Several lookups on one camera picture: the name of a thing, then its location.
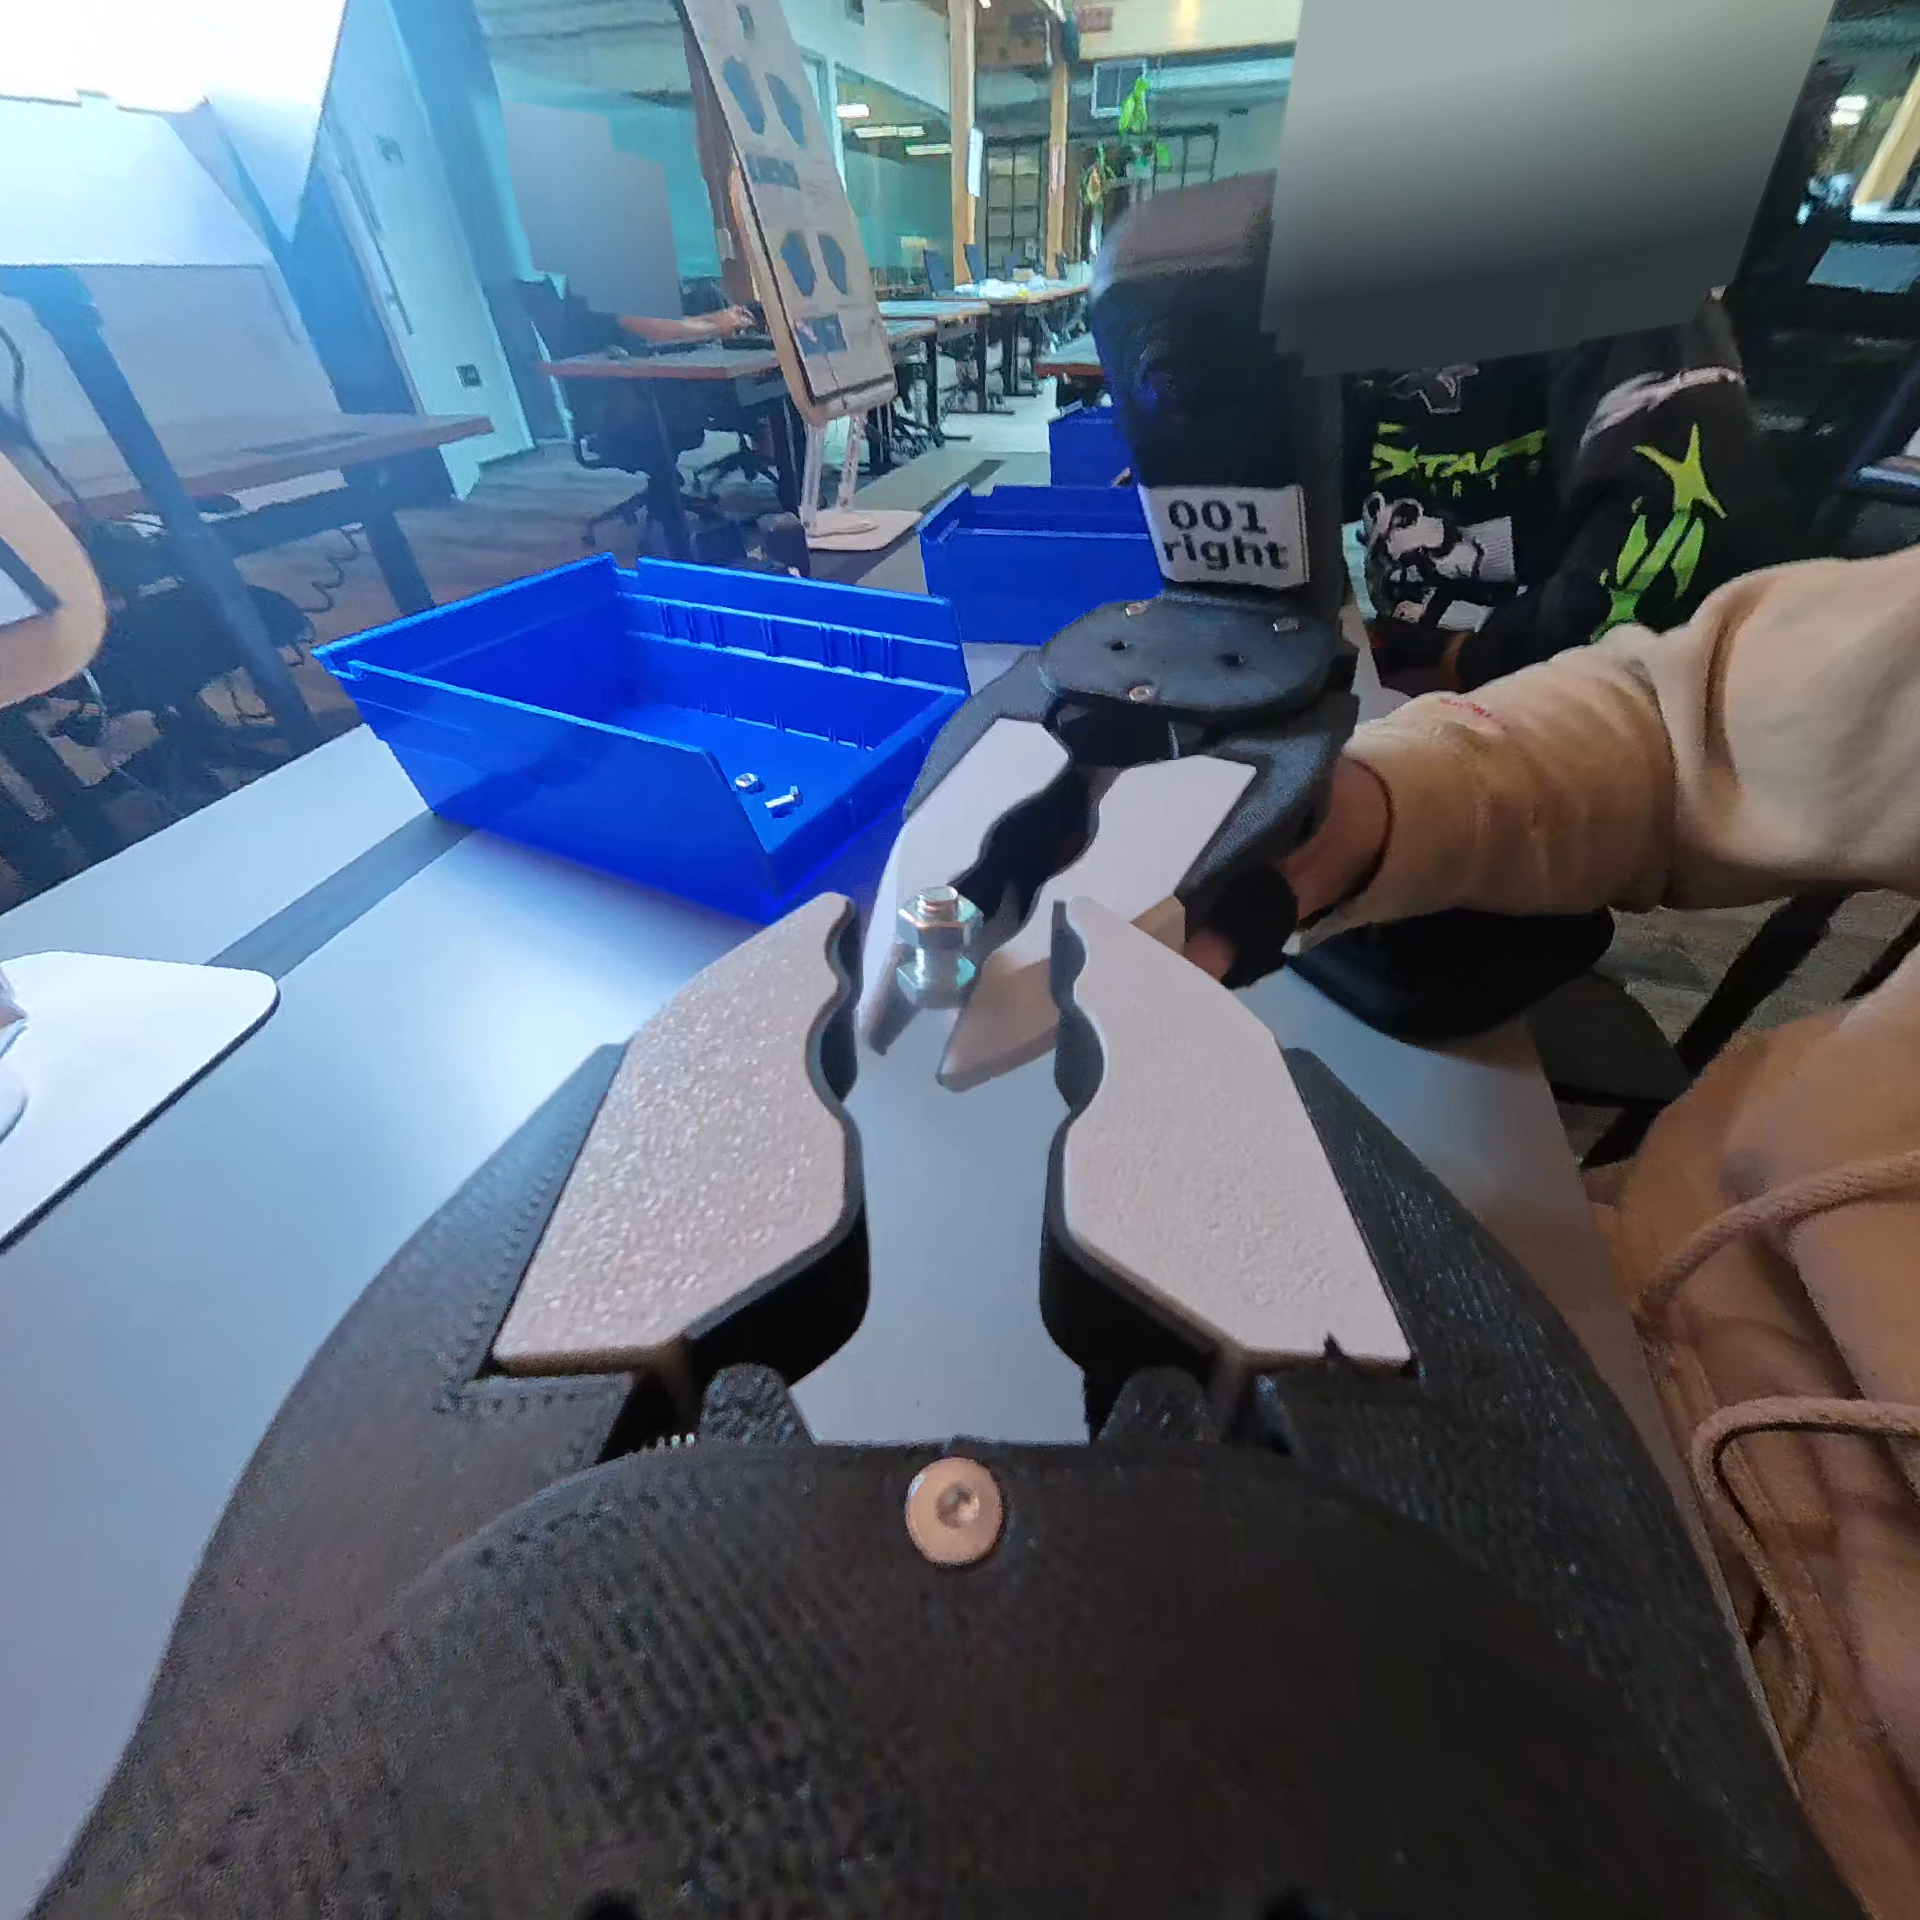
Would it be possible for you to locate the white tablet stand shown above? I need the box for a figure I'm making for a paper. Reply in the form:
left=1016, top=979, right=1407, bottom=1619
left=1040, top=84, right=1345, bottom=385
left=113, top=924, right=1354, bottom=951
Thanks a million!
left=0, top=951, right=282, bottom=1251

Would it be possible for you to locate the studio softbox light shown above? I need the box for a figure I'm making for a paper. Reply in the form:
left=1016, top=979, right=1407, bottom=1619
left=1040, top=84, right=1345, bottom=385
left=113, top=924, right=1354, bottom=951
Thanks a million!
left=0, top=0, right=351, bottom=741

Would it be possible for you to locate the beige hoodie drawstring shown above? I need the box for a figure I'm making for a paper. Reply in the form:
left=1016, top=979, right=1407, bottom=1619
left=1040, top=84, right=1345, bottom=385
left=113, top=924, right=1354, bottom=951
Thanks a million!
left=1632, top=1151, right=1920, bottom=1689

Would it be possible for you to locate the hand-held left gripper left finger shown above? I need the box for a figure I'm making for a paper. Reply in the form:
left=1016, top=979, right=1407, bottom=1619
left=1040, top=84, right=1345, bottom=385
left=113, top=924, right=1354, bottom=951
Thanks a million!
left=489, top=896, right=875, bottom=1413

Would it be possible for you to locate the small silver nut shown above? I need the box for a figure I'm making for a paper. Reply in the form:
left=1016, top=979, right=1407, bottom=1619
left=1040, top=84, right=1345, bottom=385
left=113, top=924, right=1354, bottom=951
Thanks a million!
left=896, top=925, right=999, bottom=1011

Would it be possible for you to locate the wooden desk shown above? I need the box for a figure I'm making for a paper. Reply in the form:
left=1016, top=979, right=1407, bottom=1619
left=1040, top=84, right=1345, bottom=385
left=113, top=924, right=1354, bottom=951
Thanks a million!
left=541, top=342, right=816, bottom=560
left=63, top=415, right=501, bottom=620

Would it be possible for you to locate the person's beige hoodie torso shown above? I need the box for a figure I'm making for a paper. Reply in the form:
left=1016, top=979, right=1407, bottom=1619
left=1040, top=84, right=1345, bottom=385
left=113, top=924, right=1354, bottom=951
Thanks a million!
left=1592, top=984, right=1920, bottom=1920

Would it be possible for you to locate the person's right hand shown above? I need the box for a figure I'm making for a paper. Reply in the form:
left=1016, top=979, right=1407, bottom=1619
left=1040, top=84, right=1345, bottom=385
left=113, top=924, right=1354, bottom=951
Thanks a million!
left=1185, top=759, right=1402, bottom=982

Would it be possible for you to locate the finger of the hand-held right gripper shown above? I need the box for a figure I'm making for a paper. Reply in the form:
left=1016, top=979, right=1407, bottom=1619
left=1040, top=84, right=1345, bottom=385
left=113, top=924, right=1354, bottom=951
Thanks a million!
left=859, top=720, right=1079, bottom=1056
left=938, top=751, right=1265, bottom=1089

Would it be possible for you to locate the cardboard sign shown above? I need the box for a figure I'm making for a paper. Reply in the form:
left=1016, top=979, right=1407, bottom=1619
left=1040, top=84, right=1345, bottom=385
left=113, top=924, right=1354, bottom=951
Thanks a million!
left=682, top=0, right=929, bottom=560

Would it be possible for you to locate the blue plastic bin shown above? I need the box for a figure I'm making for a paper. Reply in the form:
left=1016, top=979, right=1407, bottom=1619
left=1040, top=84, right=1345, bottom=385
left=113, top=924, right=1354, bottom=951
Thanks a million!
left=920, top=479, right=1162, bottom=649
left=313, top=553, right=975, bottom=925
left=1045, top=407, right=1139, bottom=492

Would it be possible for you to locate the person's right forearm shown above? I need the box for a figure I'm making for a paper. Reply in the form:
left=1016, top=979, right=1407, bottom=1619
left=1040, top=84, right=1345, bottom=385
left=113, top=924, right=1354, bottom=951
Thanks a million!
left=1322, top=550, right=1920, bottom=935

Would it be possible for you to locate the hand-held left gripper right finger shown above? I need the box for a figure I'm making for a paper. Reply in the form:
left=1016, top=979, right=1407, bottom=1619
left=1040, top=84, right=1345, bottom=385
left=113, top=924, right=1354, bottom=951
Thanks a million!
left=1040, top=900, right=1417, bottom=1417

